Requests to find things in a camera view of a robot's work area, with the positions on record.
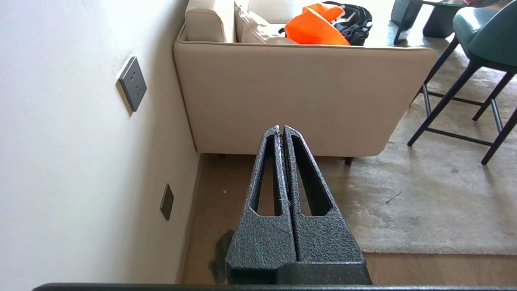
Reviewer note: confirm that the beige shaggy rug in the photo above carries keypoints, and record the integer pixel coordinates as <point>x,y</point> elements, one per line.
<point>428,190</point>

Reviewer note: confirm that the grey wall socket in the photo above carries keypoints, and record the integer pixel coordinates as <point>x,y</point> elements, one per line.
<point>132,83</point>

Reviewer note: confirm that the beige sofa cushion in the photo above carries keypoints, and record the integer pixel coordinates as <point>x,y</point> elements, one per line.
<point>254,26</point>

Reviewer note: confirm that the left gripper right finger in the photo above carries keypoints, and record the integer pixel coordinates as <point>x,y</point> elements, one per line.
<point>323,242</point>

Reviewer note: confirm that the beige fabric sofa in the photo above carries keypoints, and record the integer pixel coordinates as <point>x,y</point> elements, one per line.
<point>291,93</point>

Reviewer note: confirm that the black backpack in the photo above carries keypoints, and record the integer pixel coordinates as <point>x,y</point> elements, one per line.
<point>355,22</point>

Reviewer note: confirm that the orange bag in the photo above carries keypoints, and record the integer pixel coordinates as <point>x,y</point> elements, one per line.
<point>317,26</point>

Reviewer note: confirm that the bronze wall socket plate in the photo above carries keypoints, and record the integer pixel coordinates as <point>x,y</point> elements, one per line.
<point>167,201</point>

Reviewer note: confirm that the teal chair with black legs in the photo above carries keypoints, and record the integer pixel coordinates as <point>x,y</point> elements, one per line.
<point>480,68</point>

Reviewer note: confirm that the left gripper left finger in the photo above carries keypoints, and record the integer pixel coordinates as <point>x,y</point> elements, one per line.
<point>262,242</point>

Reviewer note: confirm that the dark coffee table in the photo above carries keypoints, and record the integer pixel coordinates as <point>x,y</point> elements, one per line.
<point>436,16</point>

